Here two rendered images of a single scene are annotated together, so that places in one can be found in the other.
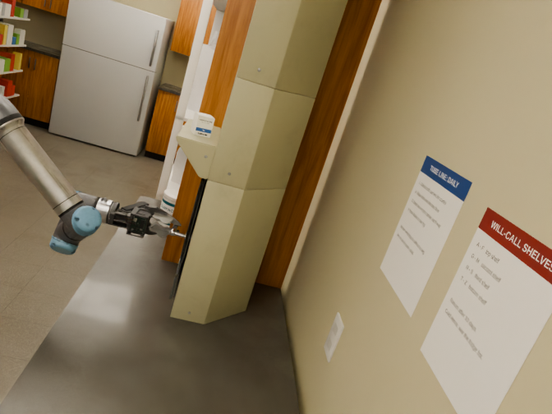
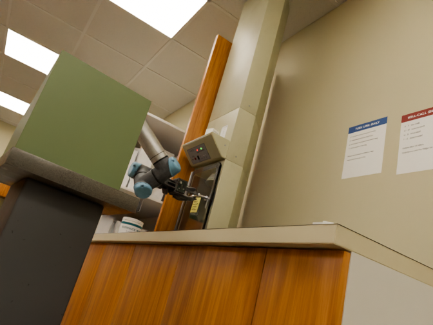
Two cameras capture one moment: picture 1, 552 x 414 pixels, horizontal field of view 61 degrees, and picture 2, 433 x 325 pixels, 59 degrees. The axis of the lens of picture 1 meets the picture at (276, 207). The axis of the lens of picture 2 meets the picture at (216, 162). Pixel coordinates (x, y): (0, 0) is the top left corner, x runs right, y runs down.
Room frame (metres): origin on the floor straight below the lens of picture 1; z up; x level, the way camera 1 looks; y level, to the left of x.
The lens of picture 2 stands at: (-0.37, 0.79, 0.74)
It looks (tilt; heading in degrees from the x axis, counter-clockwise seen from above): 20 degrees up; 342
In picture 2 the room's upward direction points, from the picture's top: 16 degrees clockwise
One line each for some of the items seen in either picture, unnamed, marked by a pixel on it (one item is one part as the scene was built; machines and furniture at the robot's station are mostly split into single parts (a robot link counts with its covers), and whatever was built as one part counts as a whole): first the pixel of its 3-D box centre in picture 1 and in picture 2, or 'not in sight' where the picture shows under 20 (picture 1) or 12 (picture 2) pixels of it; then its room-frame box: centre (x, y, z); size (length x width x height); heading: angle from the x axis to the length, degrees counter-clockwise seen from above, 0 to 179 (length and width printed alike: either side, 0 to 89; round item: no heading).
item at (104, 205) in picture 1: (105, 210); not in sight; (1.33, 0.50, 1.20); 0.08 x 0.05 x 0.08; 10
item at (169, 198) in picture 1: (175, 209); (129, 231); (2.01, 0.44, 1.02); 0.13 x 0.13 x 0.15
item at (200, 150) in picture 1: (197, 146); (202, 151); (1.44, 0.29, 1.46); 0.32 x 0.11 x 0.10; 10
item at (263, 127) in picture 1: (241, 200); (223, 187); (1.47, 0.11, 1.33); 0.32 x 0.25 x 0.77; 10
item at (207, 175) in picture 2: (190, 227); (196, 202); (1.45, 0.25, 1.19); 0.30 x 0.01 x 0.40; 8
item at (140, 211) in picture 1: (131, 218); (172, 185); (1.34, 0.42, 1.20); 0.12 x 0.09 x 0.08; 100
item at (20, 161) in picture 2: not in sight; (60, 187); (0.72, 0.84, 0.92); 0.32 x 0.32 x 0.04; 15
